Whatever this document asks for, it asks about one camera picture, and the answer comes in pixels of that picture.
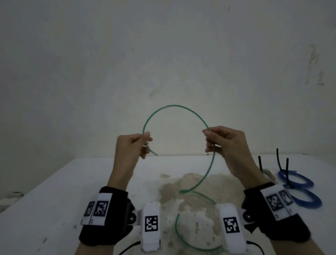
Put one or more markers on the black zip tie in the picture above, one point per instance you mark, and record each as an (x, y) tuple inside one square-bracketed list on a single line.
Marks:
[(278, 159), (260, 164), (287, 170)]

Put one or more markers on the white wrist camera with marker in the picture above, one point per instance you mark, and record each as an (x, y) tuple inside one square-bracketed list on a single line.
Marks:
[(231, 210), (151, 210)]

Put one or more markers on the person's left hand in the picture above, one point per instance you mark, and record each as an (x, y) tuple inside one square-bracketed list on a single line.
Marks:
[(126, 160)]

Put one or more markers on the white wall socket box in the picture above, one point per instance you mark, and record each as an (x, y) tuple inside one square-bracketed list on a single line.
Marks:
[(10, 199)]

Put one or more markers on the person's right forearm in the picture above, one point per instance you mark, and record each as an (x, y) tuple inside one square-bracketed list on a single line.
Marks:
[(299, 248)]

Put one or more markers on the solid blue tube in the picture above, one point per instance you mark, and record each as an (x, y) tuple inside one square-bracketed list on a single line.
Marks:
[(305, 181)]

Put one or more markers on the person's left forearm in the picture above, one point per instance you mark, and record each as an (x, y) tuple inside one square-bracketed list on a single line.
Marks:
[(94, 251)]

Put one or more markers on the person's right hand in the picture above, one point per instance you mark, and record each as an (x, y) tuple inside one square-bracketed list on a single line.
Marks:
[(233, 149)]

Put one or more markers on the clear blue striped tube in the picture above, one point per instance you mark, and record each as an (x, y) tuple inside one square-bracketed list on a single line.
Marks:
[(312, 205)]

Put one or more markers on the clear green striped tube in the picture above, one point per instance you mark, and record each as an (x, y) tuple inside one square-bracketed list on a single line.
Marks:
[(170, 105), (269, 174)]

